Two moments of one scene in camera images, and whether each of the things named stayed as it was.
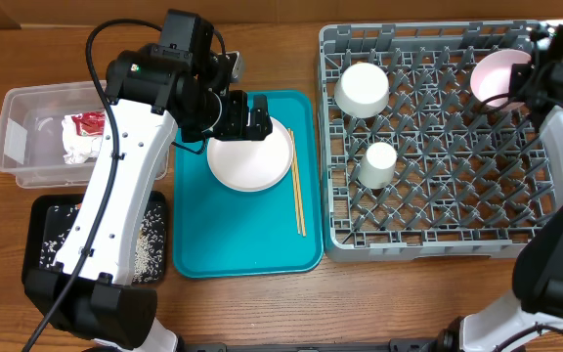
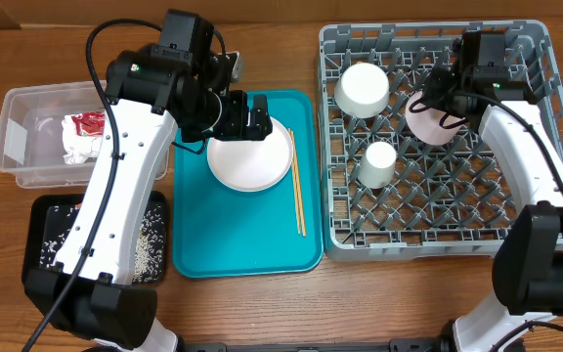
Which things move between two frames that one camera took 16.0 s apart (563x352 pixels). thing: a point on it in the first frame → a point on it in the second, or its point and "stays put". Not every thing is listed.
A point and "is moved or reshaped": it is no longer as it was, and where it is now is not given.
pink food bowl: (492, 71) is moved or reshaped
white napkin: (77, 148) stays put
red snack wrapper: (90, 123) stays put
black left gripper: (237, 127) stays put
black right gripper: (516, 80) → (434, 83)
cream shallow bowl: (362, 90) stays put
